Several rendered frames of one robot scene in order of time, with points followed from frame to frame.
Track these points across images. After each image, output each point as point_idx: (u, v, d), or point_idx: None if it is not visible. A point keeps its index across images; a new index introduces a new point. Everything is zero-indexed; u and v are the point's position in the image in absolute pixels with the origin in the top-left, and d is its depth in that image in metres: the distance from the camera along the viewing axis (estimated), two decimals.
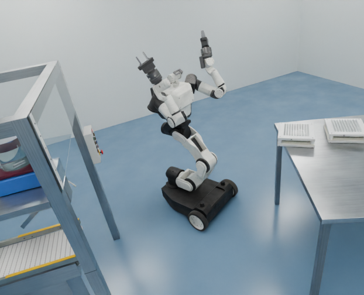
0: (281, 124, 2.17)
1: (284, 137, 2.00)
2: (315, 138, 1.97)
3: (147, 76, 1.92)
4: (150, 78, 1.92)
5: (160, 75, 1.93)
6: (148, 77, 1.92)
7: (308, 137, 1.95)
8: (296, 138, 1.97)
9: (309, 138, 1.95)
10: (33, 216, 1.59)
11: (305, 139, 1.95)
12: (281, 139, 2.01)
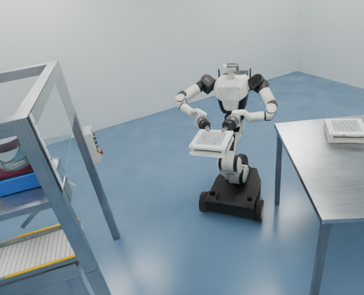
0: (227, 131, 1.95)
1: (199, 131, 2.01)
2: (193, 148, 1.85)
3: (201, 119, 2.10)
4: (199, 120, 2.12)
5: None
6: (200, 120, 2.11)
7: (192, 143, 1.88)
8: (194, 137, 1.95)
9: (191, 143, 1.88)
10: (33, 216, 1.59)
11: (191, 142, 1.91)
12: None
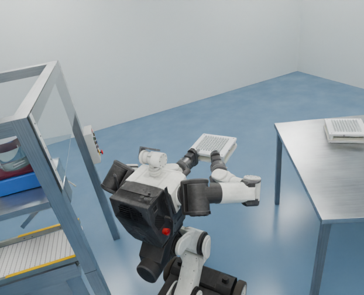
0: None
1: (224, 152, 1.73)
2: None
3: (219, 161, 1.60)
4: (223, 163, 1.59)
5: None
6: (221, 161, 1.60)
7: (232, 140, 1.84)
8: (230, 146, 1.78)
9: (233, 140, 1.84)
10: (33, 216, 1.59)
11: (233, 143, 1.82)
12: (225, 156, 1.72)
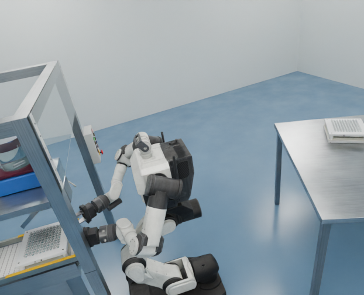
0: (63, 246, 1.44)
1: None
2: (24, 237, 1.55)
3: (92, 200, 1.66)
4: (94, 198, 1.69)
5: None
6: (93, 199, 1.67)
7: (32, 230, 1.57)
8: (46, 225, 1.59)
9: (31, 229, 1.58)
10: (33, 216, 1.59)
11: (37, 228, 1.59)
12: None
